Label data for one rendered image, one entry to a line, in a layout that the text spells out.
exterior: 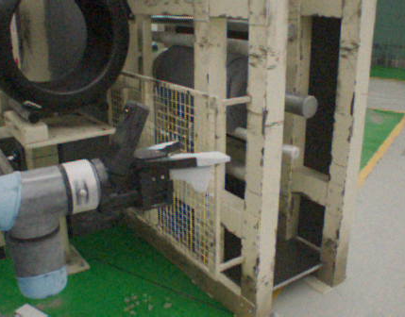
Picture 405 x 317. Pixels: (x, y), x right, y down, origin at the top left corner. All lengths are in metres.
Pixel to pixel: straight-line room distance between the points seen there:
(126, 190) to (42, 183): 0.14
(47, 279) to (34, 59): 1.50
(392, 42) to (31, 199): 10.00
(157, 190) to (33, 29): 1.48
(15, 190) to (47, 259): 0.12
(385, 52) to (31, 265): 10.03
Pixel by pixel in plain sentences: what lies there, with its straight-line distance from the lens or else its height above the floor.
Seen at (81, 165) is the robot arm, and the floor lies 1.08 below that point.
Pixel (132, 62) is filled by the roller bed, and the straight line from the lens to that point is 2.19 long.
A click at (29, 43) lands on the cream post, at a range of 2.09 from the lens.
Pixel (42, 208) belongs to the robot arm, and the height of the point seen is 1.04.
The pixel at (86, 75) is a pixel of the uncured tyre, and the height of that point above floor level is 0.99.
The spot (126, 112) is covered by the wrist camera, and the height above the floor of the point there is 1.14.
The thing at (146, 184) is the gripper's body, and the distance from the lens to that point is 0.69.
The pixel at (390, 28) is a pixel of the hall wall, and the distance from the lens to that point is 10.41.
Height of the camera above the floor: 1.31
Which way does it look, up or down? 19 degrees down
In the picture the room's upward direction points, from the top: straight up
